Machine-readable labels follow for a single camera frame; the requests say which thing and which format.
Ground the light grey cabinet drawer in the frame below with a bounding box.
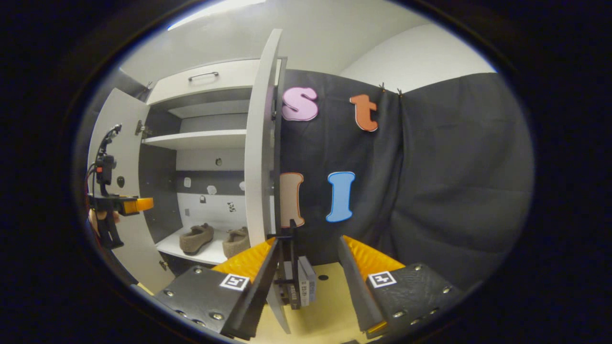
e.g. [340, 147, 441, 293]
[146, 58, 283, 106]

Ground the light grey cabinet door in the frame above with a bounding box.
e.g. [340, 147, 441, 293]
[244, 28, 293, 335]
[86, 87, 176, 294]

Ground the black backdrop cloth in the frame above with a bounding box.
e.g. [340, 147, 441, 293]
[273, 68, 535, 293]

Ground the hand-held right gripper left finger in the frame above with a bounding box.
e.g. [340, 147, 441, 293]
[153, 236, 283, 341]

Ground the brown shoe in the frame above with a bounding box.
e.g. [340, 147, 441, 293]
[179, 223, 215, 255]
[222, 226, 251, 259]

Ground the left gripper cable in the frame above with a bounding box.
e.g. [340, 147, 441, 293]
[85, 162, 103, 201]

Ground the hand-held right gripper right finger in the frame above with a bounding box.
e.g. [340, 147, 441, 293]
[338, 234, 464, 341]

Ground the white cabinet shelf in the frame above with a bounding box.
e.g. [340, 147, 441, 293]
[142, 129, 248, 151]

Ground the grey shoe cabinet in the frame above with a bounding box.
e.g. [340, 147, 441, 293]
[139, 57, 283, 268]

